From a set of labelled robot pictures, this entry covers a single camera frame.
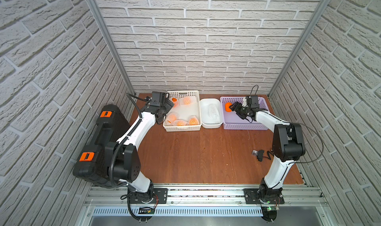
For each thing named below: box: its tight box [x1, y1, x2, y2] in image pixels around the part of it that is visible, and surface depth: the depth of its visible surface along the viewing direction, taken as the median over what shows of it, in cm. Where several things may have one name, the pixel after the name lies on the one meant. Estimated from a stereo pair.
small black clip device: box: [252, 149, 265, 163], surface depth 89 cm
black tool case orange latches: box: [72, 104, 132, 188], surface depth 67 cm
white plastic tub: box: [199, 98, 224, 129], surface depth 106 cm
